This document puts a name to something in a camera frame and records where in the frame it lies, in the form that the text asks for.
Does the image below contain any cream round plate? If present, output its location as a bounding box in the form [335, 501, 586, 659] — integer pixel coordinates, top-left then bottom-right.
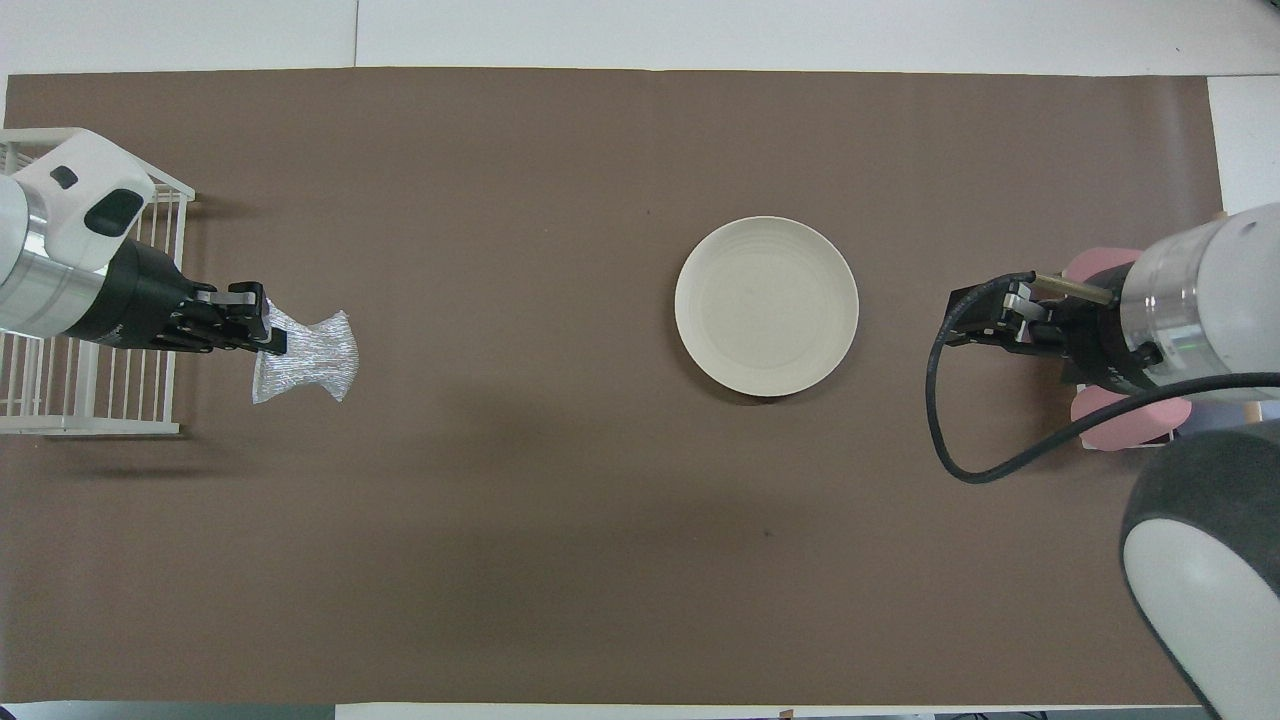
[674, 217, 860, 399]

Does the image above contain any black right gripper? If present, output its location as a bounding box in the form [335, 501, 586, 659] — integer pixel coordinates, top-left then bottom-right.
[945, 262, 1136, 391]

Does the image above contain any pink plastic cup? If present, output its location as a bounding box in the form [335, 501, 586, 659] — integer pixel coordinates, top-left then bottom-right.
[1063, 248, 1143, 293]
[1070, 385, 1193, 453]

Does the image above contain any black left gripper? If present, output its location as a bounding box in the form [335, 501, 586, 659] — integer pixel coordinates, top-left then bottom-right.
[70, 240, 289, 357]

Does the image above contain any brown table mat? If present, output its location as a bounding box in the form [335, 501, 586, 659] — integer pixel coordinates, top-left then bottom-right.
[0, 68, 1226, 706]

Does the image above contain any white wooden cup rack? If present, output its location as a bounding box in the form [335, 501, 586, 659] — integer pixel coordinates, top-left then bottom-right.
[1060, 210, 1271, 451]

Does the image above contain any silver mesh sponge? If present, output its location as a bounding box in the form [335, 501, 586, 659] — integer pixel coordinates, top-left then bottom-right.
[252, 305, 359, 405]

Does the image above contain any white wire dish rack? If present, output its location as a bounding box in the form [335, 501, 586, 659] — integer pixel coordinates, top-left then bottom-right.
[0, 128, 196, 436]

